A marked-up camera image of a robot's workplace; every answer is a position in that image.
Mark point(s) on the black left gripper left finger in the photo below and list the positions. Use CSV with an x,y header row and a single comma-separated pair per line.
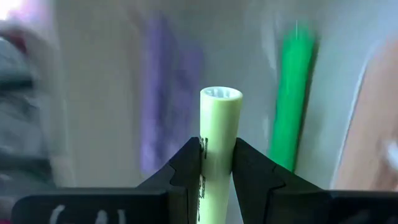
x,y
168,205

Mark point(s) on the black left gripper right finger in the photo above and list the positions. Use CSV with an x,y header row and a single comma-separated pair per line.
x,y
273,202

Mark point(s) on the pale green Sharpie highlighter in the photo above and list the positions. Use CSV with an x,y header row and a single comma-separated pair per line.
x,y
220,124

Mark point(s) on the grey opaque plastic bin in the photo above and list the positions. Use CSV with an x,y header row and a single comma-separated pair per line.
x,y
99,93

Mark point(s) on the bright green highlighter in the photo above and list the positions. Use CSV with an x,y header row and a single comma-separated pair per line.
x,y
292,93

